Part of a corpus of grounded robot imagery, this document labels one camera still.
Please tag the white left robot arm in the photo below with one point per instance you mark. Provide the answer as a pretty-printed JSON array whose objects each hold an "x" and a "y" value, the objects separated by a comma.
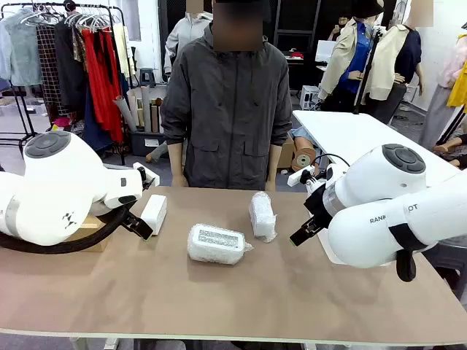
[{"x": 54, "y": 182}]

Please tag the cream paper roll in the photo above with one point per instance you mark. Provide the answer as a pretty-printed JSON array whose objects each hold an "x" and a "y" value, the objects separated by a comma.
[{"x": 133, "y": 105}]

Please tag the open cardboard box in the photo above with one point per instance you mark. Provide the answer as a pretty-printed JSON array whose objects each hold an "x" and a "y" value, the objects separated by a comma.
[{"x": 93, "y": 237}]

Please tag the black clothes rack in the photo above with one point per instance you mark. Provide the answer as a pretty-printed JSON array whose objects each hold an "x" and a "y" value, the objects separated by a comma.
[{"x": 22, "y": 109}]

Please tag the white crate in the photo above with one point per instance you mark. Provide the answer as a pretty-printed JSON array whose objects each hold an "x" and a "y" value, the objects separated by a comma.
[{"x": 309, "y": 96}]

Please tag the person in dark grey jacket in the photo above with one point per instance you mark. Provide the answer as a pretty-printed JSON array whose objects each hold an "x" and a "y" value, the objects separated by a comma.
[{"x": 226, "y": 109}]

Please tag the clear plastic container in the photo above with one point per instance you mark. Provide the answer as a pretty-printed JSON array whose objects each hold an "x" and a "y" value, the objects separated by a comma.
[{"x": 325, "y": 248}]

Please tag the grey step stool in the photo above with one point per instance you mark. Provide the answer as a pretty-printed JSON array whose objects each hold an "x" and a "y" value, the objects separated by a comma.
[{"x": 147, "y": 77}]

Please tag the person's right hand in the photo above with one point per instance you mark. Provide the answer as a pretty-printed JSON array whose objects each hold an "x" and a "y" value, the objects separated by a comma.
[{"x": 179, "y": 181}]

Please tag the bystander in grey hoodie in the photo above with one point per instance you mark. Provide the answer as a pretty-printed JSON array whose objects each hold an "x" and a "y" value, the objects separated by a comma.
[{"x": 186, "y": 36}]

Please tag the person's left forearm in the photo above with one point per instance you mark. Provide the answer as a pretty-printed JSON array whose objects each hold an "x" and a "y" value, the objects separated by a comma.
[{"x": 273, "y": 160}]

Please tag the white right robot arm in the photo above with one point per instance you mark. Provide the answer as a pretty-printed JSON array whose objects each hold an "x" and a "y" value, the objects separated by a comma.
[{"x": 379, "y": 182}]

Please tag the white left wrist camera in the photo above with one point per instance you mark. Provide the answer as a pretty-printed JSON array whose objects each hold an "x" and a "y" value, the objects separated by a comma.
[{"x": 147, "y": 172}]

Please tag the red dress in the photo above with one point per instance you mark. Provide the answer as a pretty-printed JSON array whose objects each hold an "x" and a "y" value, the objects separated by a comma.
[{"x": 100, "y": 84}]

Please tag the black mannequin hat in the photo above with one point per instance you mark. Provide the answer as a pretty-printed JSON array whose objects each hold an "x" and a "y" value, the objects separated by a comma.
[{"x": 368, "y": 8}]

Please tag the red item on desk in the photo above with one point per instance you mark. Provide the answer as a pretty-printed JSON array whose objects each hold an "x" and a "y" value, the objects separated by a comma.
[{"x": 296, "y": 55}]

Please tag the black hanging garment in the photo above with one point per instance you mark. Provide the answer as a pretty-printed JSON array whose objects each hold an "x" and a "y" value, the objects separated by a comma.
[{"x": 69, "y": 65}]

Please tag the mannequin pink top yellow cloth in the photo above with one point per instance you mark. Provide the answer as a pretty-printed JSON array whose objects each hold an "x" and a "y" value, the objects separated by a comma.
[{"x": 445, "y": 91}]

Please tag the person's left hand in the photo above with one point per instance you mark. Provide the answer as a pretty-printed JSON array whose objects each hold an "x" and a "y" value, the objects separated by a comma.
[{"x": 270, "y": 183}]

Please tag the bystander holding phone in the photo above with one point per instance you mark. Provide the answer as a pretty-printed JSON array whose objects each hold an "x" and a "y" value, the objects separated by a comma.
[{"x": 339, "y": 27}]

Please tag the light blue garment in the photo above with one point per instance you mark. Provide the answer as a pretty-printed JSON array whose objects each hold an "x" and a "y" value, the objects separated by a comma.
[{"x": 22, "y": 51}]

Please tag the pale green paper roll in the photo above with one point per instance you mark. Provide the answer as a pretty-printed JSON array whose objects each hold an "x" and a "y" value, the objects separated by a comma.
[{"x": 146, "y": 109}]

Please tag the brown cardboard carton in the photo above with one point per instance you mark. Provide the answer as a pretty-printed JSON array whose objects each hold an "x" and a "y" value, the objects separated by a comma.
[{"x": 285, "y": 155}]

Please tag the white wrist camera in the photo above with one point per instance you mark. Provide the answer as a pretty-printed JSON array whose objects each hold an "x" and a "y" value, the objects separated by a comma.
[
  {"x": 147, "y": 172},
  {"x": 301, "y": 175}
]

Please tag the brown cardboard tube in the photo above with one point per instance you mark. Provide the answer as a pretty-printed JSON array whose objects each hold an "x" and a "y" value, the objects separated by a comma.
[{"x": 155, "y": 116}]

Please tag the unwrapped white clock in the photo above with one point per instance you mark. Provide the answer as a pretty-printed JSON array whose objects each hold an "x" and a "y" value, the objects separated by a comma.
[{"x": 154, "y": 213}]

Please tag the bubble-wrapped white clock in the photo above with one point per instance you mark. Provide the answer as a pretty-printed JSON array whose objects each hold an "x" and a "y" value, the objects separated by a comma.
[{"x": 262, "y": 215}]

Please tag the grey paper roll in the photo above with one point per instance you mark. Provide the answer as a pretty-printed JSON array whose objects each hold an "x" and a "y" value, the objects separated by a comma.
[{"x": 124, "y": 113}]

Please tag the bubble-wrapped clock showing display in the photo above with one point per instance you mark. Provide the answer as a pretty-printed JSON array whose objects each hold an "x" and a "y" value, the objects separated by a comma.
[{"x": 217, "y": 243}]

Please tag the person's right forearm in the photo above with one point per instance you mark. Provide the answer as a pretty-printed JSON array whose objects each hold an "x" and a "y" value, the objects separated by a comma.
[{"x": 175, "y": 158}]

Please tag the white table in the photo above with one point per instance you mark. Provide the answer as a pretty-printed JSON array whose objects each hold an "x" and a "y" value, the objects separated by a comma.
[{"x": 346, "y": 135}]

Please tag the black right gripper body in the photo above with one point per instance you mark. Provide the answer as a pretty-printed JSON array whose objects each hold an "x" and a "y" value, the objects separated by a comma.
[{"x": 318, "y": 204}]

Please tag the black tripod pole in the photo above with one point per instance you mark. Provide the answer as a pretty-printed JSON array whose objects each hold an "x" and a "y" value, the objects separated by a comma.
[{"x": 366, "y": 73}]

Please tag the dark storage bin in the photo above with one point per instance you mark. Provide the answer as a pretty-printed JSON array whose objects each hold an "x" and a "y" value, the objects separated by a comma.
[{"x": 146, "y": 144}]

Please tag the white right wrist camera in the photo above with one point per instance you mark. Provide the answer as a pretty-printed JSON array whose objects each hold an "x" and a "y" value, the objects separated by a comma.
[{"x": 301, "y": 175}]

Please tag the lying mannequin under table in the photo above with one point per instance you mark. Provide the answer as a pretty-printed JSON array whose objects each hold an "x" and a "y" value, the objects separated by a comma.
[{"x": 303, "y": 134}]

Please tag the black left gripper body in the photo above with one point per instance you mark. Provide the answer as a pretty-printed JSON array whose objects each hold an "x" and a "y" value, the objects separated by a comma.
[{"x": 127, "y": 216}]

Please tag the checkered dark garment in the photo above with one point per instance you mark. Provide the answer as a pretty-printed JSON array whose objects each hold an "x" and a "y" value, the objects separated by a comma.
[{"x": 49, "y": 69}]

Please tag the mannequin beige jacket blue shirt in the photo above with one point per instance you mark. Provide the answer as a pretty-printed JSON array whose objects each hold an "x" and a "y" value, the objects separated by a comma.
[{"x": 350, "y": 62}]

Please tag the mannequin cream jacket navy top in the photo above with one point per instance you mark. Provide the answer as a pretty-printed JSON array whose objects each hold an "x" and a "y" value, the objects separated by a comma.
[{"x": 397, "y": 65}]

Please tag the navy hanging garment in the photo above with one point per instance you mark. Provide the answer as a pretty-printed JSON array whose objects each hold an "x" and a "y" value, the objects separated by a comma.
[{"x": 95, "y": 131}]

